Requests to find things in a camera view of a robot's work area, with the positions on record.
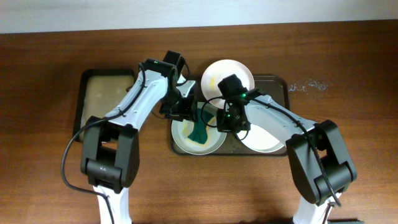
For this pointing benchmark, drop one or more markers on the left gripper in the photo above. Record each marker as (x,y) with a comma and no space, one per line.
(188,111)

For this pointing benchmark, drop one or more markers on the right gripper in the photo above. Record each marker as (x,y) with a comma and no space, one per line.
(222,126)

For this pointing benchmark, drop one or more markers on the pale blue plate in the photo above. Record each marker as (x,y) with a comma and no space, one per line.
(181,129)

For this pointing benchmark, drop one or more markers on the green yellow sponge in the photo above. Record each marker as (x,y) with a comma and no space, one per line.
(199,134)

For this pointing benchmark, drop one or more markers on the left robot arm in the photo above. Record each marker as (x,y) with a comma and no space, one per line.
(110,156)

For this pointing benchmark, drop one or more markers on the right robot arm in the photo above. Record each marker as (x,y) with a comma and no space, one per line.
(321,166)

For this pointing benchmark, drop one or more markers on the large brown serving tray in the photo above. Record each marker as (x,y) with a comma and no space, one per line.
(276,87)

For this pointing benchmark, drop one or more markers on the small black water tray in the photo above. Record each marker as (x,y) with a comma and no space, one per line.
(100,91)

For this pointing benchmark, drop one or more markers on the white plate right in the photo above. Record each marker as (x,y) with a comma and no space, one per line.
(259,140)

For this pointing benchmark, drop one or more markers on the white plate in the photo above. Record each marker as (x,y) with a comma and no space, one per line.
(259,140)
(220,70)

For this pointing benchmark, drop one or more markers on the white plate top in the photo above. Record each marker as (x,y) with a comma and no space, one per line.
(220,70)

